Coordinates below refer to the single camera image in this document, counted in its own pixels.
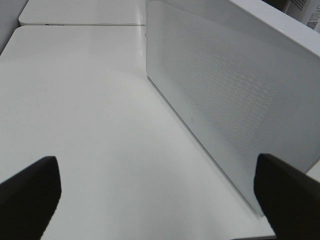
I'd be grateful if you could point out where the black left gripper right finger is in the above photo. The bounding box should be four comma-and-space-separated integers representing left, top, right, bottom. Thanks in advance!
253, 153, 320, 240

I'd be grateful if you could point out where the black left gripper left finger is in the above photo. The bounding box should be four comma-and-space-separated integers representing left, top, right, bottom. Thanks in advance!
0, 156, 62, 240

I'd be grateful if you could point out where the white microwave door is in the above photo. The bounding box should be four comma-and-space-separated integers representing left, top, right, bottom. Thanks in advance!
146, 0, 320, 213

